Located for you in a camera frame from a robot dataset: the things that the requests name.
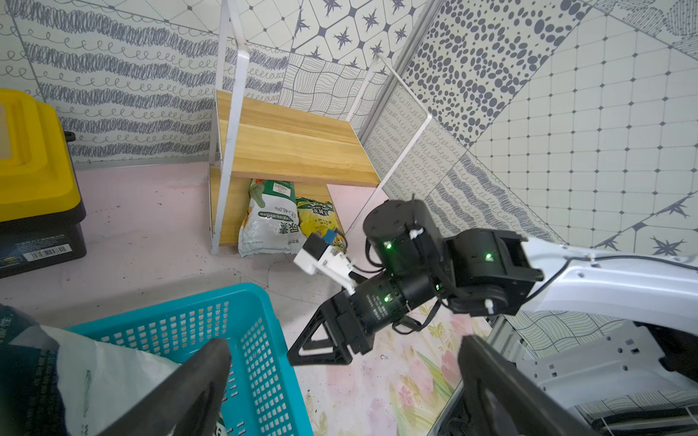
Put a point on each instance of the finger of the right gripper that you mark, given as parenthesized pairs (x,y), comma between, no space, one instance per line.
(322,342)

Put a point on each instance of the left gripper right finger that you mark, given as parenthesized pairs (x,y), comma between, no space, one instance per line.
(502,401)

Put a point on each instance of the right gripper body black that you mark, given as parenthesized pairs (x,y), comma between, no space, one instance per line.
(384,300)

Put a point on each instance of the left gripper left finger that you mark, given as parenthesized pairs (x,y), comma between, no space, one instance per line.
(188,402)

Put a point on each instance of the teal plastic basket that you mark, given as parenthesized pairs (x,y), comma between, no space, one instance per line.
(262,394)

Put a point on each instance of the clear white fertilizer bag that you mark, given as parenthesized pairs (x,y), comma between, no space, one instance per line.
(99,382)

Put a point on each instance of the yellow small fertilizer bag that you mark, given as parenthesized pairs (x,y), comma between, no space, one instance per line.
(320,218)

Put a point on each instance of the white green small fertilizer bag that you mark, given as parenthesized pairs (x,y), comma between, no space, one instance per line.
(272,224)

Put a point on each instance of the tall dark green fertilizer bag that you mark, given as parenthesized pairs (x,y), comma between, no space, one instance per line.
(30,401)

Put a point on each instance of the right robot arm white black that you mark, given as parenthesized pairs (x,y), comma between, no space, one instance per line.
(480,272)

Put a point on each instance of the yellow black toolbox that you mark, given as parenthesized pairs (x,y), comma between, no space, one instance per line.
(41,205)

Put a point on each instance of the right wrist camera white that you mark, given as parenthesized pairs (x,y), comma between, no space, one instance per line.
(319,257)

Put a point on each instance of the wooden white frame shelf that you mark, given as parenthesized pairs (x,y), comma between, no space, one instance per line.
(257,140)

